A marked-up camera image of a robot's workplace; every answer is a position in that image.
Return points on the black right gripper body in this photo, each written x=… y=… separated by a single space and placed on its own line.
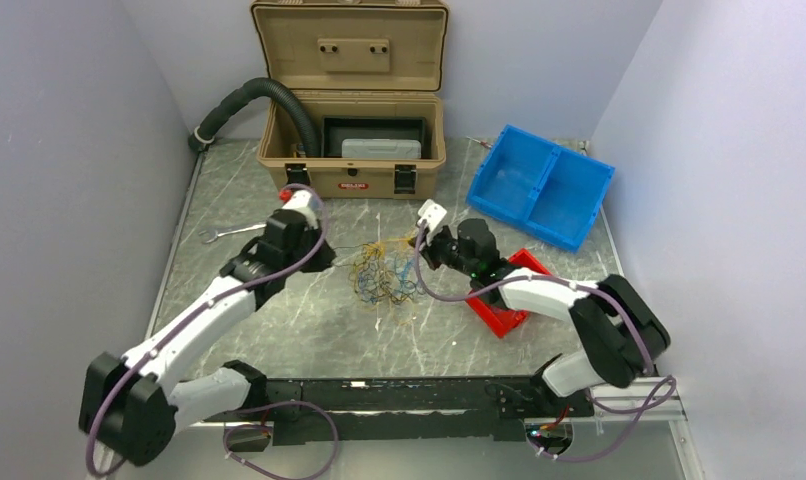
x=442 y=248

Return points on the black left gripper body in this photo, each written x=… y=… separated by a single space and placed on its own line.
x=309 y=237

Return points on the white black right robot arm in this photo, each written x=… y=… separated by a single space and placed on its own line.
x=620 y=336

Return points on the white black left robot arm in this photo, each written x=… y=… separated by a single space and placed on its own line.
x=167 y=354

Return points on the black left toolbox latch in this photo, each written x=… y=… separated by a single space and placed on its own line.
x=296 y=174

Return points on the black toolbox latch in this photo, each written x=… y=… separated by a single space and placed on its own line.
x=405 y=180
x=296 y=174

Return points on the red plastic bin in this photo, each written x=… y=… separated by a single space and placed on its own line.
x=501 y=321

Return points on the silver combination wrench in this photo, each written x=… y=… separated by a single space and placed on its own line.
x=212 y=234

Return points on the blue divided plastic bin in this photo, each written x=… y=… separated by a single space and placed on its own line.
x=540 y=188

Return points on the black right toolbox latch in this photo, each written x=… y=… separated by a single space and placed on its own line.
x=405 y=180

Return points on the grey case in toolbox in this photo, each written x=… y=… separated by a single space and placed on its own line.
x=394 y=149

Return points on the small red screwdriver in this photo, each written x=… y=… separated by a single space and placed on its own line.
x=482 y=143

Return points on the black tray in toolbox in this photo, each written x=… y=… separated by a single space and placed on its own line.
x=336 y=129

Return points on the tan plastic toolbox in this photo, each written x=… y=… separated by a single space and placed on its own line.
x=354 y=58

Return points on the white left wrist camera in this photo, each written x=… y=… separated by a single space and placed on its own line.
x=304 y=202

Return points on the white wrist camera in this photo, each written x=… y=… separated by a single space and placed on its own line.
x=432 y=219
x=304 y=202

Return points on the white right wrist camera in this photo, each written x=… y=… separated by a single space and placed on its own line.
x=432 y=219

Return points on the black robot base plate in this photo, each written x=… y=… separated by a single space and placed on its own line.
x=309 y=423

